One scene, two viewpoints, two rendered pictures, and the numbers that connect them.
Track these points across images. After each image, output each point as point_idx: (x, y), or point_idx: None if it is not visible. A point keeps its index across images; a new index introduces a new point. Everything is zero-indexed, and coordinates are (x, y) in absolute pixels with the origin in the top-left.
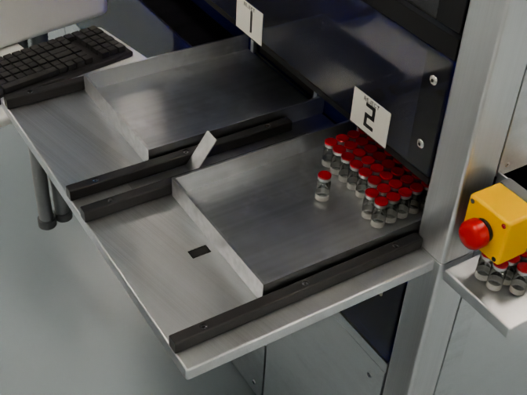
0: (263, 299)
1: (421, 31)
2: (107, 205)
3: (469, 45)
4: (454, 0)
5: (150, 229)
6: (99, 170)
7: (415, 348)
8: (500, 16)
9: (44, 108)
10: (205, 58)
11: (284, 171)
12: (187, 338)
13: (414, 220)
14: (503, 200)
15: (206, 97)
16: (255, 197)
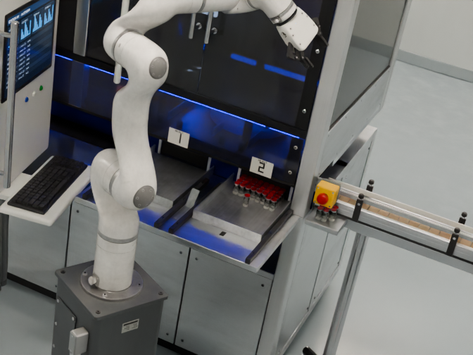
0: (262, 240)
1: (288, 131)
2: (178, 225)
3: (311, 133)
4: (303, 118)
5: (197, 230)
6: (154, 215)
7: (290, 260)
8: (324, 122)
9: None
10: None
11: (222, 199)
12: (252, 257)
13: (288, 203)
14: (327, 184)
15: (162, 177)
16: (222, 210)
